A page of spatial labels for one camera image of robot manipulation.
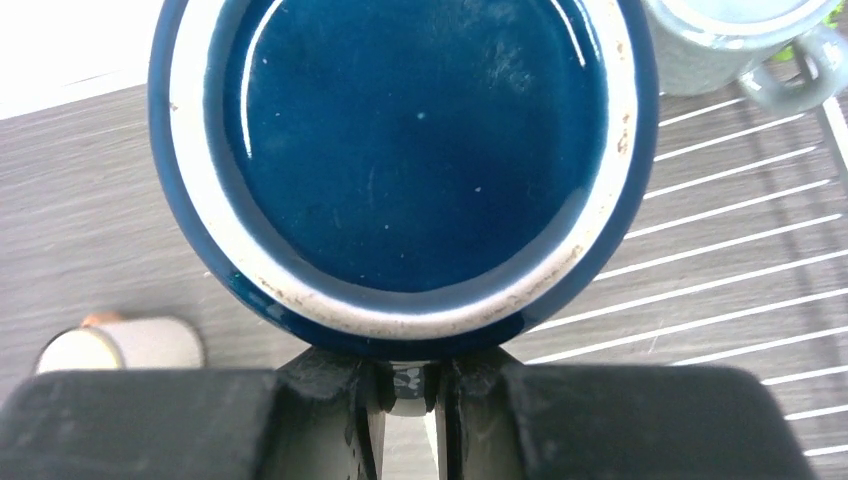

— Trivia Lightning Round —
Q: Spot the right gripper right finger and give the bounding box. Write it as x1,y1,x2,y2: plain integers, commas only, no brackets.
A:
436,349,815,479

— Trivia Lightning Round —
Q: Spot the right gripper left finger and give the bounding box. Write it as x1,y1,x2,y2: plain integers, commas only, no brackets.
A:
1,348,383,479

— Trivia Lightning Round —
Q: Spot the white fluted bowl cup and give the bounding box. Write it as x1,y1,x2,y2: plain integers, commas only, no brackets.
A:
34,317,206,375

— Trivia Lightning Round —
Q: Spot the navy blue mug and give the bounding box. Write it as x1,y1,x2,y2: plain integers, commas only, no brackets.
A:
146,0,661,417

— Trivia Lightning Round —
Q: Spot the grey patterned mug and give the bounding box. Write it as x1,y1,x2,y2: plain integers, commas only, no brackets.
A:
643,0,847,116

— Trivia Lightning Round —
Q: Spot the wire dish rack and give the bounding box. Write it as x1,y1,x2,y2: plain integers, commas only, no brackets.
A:
509,87,847,479

